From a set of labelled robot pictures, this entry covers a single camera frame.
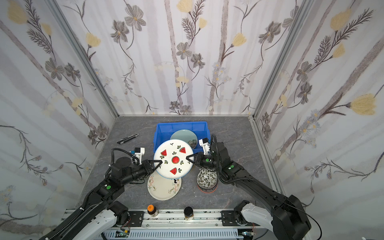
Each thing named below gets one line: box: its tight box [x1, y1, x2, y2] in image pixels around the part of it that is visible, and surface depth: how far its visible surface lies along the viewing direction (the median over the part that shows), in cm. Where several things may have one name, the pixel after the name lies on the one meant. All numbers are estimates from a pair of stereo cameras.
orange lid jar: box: [147, 204, 159, 217], surface depth 71 cm
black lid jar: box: [183, 206, 194, 221], surface depth 69 cm
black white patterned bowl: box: [196, 168, 218, 193], surface depth 81 cm
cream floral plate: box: [147, 170, 182, 201], surface depth 85 cm
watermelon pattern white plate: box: [154, 139, 194, 180], surface depth 75 cm
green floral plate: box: [170, 129, 198, 149], surface depth 110 cm
